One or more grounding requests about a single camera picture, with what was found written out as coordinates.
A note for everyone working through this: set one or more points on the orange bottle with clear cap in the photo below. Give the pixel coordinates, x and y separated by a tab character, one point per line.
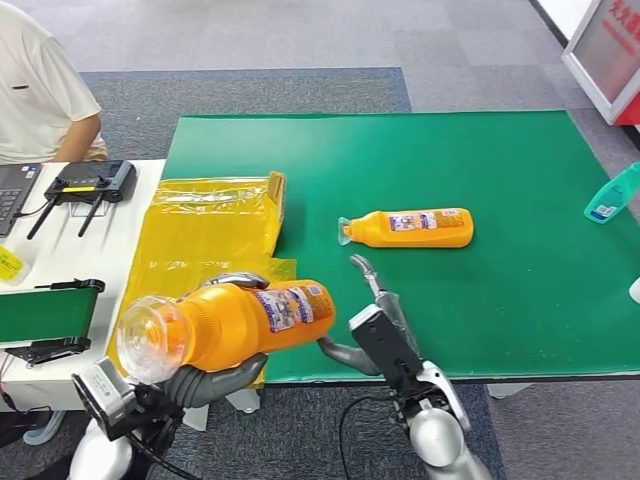
230	324
410	228

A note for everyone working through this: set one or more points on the green table mat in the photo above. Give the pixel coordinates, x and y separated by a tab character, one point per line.
450	159

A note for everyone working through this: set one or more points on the white framed red sign board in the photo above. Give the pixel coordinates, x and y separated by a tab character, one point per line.
607	53

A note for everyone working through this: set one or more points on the dark laptop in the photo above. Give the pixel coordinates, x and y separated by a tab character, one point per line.
12	192

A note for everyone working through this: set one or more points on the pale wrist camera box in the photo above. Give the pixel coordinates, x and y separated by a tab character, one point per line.
103	391
387	348

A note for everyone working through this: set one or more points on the teal plastic bottle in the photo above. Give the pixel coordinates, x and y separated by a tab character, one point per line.
612	195

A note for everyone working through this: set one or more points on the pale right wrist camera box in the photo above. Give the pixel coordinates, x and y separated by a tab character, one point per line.
387	348

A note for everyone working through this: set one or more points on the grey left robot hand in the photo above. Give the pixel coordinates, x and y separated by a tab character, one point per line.
210	387

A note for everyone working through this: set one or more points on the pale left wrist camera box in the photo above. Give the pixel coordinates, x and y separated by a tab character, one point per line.
103	391

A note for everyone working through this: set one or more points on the white table foot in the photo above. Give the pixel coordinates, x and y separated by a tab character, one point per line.
507	391
242	401
198	417

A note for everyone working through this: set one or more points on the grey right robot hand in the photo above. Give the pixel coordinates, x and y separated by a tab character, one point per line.
345	354

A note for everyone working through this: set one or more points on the box wrapped in yellow plastic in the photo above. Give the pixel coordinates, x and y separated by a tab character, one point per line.
200	225

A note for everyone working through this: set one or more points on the yellow label sticker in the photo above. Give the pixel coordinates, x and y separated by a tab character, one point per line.
9	265

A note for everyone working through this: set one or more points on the black remote controller with antennas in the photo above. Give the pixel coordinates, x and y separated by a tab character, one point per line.
92	179

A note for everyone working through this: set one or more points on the small green conveyor belt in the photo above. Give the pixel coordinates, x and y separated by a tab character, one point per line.
40	314

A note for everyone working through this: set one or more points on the small white object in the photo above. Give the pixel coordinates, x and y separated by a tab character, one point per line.
635	291

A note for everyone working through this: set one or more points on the person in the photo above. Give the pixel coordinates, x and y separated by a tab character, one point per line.
35	79

